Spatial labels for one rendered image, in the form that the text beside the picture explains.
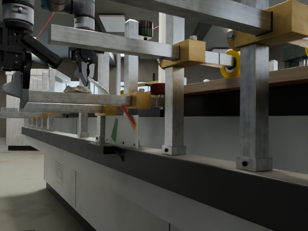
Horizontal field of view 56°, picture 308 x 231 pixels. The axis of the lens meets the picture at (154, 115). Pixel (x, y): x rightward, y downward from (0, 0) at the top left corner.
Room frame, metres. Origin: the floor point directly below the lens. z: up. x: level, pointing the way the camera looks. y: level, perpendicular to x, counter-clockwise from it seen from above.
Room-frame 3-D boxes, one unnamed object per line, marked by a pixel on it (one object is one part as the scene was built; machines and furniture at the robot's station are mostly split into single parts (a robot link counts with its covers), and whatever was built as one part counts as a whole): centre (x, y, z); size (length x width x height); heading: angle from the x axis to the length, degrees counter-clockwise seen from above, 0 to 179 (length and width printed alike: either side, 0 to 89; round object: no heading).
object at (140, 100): (0.93, 0.06, 0.85); 0.13 x 0.06 x 0.05; 31
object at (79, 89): (0.82, 0.22, 0.87); 0.09 x 0.07 x 0.02; 121
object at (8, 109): (1.94, 0.78, 0.84); 0.43 x 0.03 x 0.04; 121
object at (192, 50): (0.71, -0.06, 0.95); 0.13 x 0.06 x 0.05; 31
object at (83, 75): (1.09, 0.28, 0.96); 0.06 x 0.03 x 0.09; 51
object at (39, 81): (2.45, 0.98, 0.88); 0.03 x 0.03 x 0.48; 31
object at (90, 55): (1.10, 0.28, 1.06); 0.09 x 0.08 x 0.12; 51
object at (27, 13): (0.73, 0.35, 1.05); 0.08 x 0.08 x 0.05
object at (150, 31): (0.97, 0.04, 1.08); 0.06 x 0.06 x 0.02
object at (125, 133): (0.96, 0.11, 0.75); 0.26 x 0.01 x 0.10; 31
